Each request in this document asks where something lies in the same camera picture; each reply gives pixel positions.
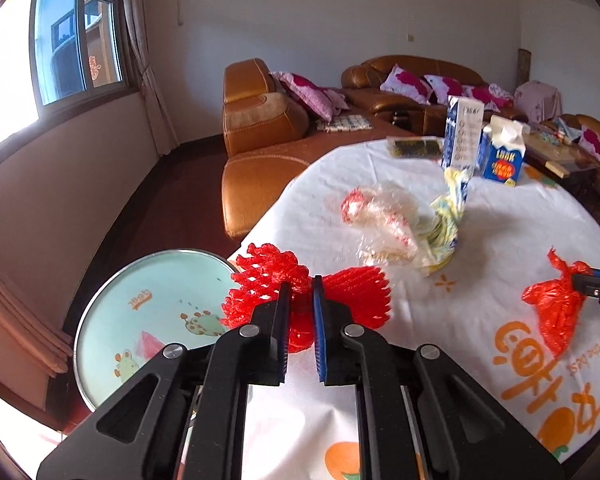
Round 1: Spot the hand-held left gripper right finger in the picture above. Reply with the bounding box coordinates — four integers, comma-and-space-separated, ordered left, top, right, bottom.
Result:
313, 276, 566, 480

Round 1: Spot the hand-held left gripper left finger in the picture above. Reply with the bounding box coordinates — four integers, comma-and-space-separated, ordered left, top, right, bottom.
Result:
36, 281, 292, 480

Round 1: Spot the red foam net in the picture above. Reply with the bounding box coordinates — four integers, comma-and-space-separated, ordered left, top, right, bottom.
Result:
221, 242, 394, 354

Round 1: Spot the white printed tablecloth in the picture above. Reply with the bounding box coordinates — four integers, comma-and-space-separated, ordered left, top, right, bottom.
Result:
226, 135, 600, 480

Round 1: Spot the clear plastic bag red print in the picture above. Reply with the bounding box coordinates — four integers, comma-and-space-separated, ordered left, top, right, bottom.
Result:
340, 185, 422, 267

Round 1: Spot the wooden coffee table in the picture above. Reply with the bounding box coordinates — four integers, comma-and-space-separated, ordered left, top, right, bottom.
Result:
521, 129, 600, 182

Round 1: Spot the pink white floral pillow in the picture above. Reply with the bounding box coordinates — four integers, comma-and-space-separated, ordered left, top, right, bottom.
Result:
461, 84, 514, 112
577, 128, 600, 157
423, 74, 464, 99
380, 63, 434, 106

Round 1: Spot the blue white milk carton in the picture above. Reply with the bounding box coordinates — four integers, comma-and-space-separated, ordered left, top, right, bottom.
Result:
476, 114, 529, 189

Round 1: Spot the yellow white crumpled wrapper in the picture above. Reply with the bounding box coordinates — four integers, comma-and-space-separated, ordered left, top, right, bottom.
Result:
421, 166, 474, 275

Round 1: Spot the brown leather chaise sofa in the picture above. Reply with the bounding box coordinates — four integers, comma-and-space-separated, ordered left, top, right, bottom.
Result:
221, 58, 416, 241

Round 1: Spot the pink cloth cover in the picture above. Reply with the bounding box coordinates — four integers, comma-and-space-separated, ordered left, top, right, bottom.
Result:
513, 80, 564, 129

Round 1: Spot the tall white carton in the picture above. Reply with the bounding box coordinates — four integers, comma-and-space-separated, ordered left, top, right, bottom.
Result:
440, 95, 484, 177

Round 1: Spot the dark snack packet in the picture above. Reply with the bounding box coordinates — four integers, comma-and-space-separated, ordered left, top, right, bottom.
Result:
387, 137, 444, 162

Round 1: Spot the plaid seat cushion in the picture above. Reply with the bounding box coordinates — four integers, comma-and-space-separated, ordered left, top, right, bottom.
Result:
314, 113, 374, 134

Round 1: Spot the light pink pillow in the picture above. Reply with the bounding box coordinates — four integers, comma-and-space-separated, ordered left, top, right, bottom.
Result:
320, 88, 352, 114

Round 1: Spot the dark pink floral pillow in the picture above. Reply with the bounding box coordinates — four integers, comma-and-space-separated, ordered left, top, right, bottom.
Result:
271, 70, 332, 122

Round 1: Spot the pink curtain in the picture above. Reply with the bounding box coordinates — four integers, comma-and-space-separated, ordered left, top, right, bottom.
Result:
0, 247, 77, 378

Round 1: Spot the beige curtain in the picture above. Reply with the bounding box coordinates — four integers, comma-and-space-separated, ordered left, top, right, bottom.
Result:
119, 0, 182, 157

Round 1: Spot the window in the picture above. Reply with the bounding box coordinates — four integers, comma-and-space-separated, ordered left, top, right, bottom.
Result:
0, 0, 142, 161

